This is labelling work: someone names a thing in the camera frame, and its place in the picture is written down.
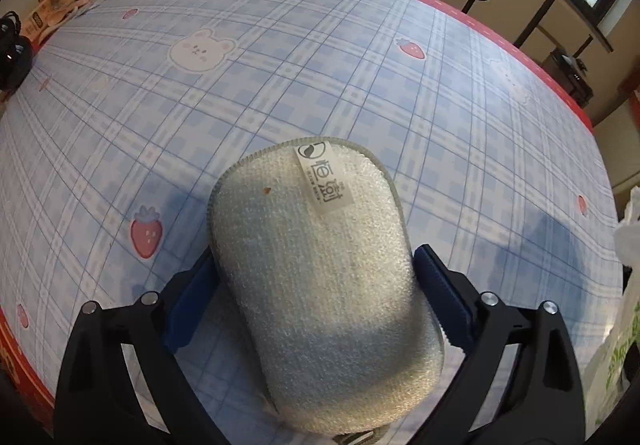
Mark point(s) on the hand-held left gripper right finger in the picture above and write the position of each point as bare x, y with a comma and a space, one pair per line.
445, 295

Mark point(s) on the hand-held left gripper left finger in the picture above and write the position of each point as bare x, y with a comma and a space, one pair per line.
187, 305

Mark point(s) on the white scrubbing sponge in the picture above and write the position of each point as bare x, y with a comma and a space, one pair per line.
325, 300

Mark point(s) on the white plastic bag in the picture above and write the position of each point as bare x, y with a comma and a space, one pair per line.
612, 355

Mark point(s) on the black box device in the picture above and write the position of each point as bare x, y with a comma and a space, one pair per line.
570, 75

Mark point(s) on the blue plaid tablecloth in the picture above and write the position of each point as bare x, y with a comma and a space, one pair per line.
325, 65

